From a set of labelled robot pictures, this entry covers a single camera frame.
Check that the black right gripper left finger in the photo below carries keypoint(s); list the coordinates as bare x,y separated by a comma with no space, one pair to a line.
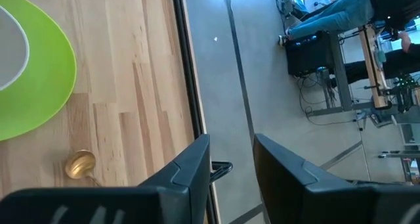
98,206

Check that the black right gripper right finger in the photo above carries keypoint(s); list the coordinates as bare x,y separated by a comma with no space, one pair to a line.
311,197

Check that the lime green round plate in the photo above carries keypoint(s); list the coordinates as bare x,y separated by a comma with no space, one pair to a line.
46,82

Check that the white round bowl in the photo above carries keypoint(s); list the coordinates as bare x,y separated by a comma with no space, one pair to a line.
10,50

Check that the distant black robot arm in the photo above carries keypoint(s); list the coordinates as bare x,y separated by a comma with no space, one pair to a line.
405,91

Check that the gold metal spoon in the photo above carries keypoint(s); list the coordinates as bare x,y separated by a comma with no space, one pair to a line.
80,165

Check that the wooden desk top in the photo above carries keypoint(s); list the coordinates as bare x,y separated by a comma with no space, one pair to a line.
374,69

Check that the black computer case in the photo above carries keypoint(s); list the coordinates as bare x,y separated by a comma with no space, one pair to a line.
308,53

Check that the person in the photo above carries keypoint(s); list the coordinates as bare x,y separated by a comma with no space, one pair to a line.
393,64
341,13

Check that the black frame clamp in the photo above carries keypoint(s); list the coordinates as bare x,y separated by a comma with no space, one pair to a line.
221,169

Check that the wooden desk with metal frame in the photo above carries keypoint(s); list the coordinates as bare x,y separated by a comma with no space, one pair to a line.
341,79

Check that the black metal table frame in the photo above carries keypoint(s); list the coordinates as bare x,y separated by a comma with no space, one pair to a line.
188,69

